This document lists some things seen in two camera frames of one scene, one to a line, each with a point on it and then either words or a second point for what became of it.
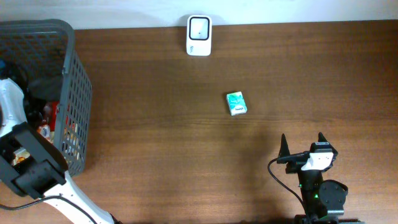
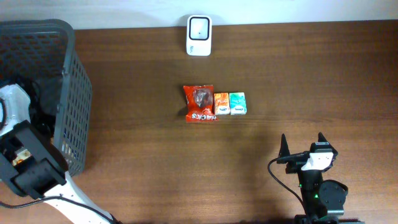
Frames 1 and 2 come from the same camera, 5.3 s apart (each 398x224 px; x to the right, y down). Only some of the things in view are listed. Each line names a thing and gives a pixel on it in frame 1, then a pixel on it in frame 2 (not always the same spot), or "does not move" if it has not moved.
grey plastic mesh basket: (47, 47) does not move
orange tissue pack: (45, 130) to (221, 104)
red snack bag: (53, 110) to (201, 103)
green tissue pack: (237, 103) does not move
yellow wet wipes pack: (20, 155) does not move
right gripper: (296, 162) does not move
